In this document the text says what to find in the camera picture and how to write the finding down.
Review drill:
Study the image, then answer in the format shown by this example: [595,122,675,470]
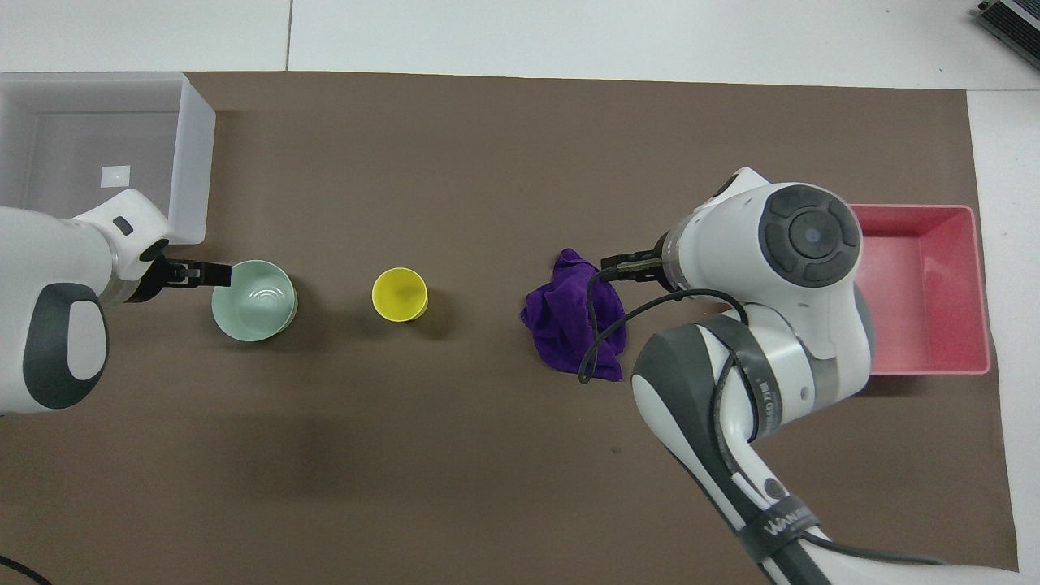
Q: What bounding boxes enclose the mint green bowl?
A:
[211,260,299,343]

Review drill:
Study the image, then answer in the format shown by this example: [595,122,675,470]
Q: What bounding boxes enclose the pink plastic tray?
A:
[845,204,993,376]

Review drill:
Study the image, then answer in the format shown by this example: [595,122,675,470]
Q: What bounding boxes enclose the translucent white plastic box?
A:
[0,71,217,247]

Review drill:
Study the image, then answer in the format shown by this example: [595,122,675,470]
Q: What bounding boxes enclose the black cable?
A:
[578,253,751,385]
[0,555,53,585]
[800,532,950,567]

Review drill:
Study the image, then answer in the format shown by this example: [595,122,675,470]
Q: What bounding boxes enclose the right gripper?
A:
[627,233,678,293]

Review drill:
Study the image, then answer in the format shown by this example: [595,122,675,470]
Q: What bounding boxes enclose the grey device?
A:
[975,0,1040,48]

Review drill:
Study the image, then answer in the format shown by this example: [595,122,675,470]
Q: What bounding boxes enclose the yellow plastic cup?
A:
[372,266,430,324]

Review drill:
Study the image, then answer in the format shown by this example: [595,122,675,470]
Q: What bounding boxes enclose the purple cloth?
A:
[521,249,628,383]

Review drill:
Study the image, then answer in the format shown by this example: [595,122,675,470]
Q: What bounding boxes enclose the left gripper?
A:
[123,255,189,305]

